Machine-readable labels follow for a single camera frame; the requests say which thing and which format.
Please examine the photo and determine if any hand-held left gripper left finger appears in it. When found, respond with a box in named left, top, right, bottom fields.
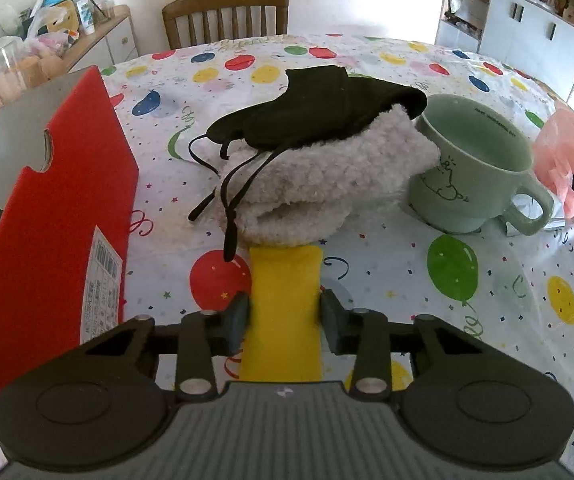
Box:
left=79, top=291, right=253, bottom=404

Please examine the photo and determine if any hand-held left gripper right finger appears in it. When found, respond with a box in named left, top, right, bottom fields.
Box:
left=319, top=289, right=489, bottom=404

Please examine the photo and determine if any yellow cloth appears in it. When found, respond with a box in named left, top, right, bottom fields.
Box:
left=239, top=244, right=324, bottom=383

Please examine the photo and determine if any white fleece cloth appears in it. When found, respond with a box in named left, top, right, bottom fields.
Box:
left=202, top=102, right=441, bottom=247

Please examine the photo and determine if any black face mask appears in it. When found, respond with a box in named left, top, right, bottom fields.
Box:
left=188, top=66, right=428, bottom=262

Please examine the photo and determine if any red cardboard box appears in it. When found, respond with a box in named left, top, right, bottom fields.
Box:
left=0, top=65, right=140, bottom=397

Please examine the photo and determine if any pink plastic bag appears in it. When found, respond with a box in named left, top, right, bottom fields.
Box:
left=532, top=109, right=574, bottom=222

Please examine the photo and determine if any green mug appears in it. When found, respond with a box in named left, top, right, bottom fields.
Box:
left=407, top=93, right=556, bottom=237

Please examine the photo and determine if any balloon print tablecloth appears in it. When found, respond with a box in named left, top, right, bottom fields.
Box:
left=0, top=30, right=574, bottom=480

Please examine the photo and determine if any white storage cabinet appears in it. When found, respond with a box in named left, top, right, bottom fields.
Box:
left=434, top=0, right=574, bottom=107

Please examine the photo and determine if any wooden sideboard with white drawers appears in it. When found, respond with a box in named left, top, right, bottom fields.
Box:
left=0, top=4, right=140, bottom=127

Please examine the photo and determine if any wooden chair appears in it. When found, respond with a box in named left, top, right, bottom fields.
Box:
left=162, top=0, right=290, bottom=51

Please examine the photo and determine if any clear plastic container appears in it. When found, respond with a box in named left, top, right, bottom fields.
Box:
left=0, top=36, right=34, bottom=102

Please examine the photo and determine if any white bottle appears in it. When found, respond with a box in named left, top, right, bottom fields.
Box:
left=75, top=0, right=98, bottom=37

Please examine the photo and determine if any yellow plush toy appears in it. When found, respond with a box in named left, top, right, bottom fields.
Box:
left=41, top=1, right=80, bottom=37

